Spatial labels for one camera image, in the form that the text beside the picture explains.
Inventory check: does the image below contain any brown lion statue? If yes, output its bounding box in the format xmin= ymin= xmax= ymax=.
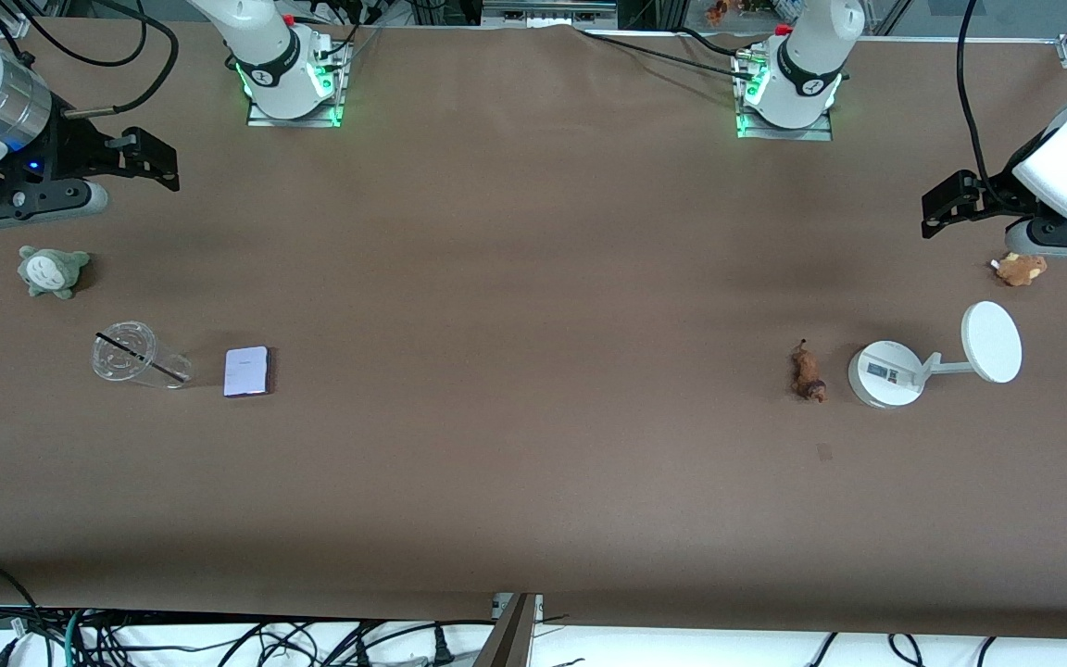
xmin=790 ymin=339 xmax=829 ymax=404

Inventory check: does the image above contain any brown plush toy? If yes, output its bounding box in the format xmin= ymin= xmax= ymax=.
xmin=991 ymin=252 xmax=1049 ymax=287

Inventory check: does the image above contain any grey green plush toy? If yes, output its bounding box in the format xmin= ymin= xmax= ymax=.
xmin=18 ymin=245 xmax=92 ymax=300

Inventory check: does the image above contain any white round stand lamp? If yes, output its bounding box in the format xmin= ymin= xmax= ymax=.
xmin=847 ymin=300 xmax=1023 ymax=410

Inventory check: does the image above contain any black straw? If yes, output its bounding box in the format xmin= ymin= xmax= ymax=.
xmin=94 ymin=331 xmax=191 ymax=383

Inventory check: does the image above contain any clear plastic cup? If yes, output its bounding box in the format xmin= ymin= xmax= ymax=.
xmin=91 ymin=321 xmax=194 ymax=391

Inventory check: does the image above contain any wooden beam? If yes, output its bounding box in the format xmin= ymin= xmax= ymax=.
xmin=472 ymin=593 xmax=540 ymax=667

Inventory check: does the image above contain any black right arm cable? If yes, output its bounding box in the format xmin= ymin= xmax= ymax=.
xmin=64 ymin=0 xmax=181 ymax=118
xmin=0 ymin=0 xmax=149 ymax=69

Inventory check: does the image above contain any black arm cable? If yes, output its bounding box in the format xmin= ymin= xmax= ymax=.
xmin=64 ymin=0 xmax=181 ymax=118
xmin=0 ymin=0 xmax=149 ymax=69
xmin=956 ymin=0 xmax=993 ymax=186

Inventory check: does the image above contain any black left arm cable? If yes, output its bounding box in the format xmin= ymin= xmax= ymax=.
xmin=956 ymin=0 xmax=993 ymax=186

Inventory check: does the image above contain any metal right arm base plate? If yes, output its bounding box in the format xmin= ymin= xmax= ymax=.
xmin=245 ymin=39 xmax=350 ymax=129

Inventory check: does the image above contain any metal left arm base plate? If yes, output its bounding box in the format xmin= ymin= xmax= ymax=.
xmin=734 ymin=48 xmax=834 ymax=143

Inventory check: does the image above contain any black table top cable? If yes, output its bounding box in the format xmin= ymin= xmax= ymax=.
xmin=575 ymin=26 xmax=757 ymax=80

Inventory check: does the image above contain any aluminium frame rail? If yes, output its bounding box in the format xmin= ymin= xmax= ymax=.
xmin=482 ymin=0 xmax=621 ymax=28

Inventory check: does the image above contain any green floor cable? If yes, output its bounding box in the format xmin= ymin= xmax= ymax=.
xmin=63 ymin=608 xmax=89 ymax=667

